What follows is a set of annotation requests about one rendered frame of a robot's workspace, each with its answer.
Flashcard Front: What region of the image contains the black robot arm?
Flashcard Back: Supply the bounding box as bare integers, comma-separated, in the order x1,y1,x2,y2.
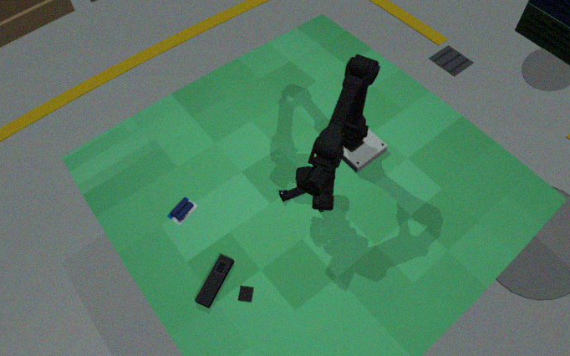
296,54,379,196

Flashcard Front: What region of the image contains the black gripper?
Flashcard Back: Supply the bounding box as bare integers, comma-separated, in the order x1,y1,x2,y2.
312,172,335,211

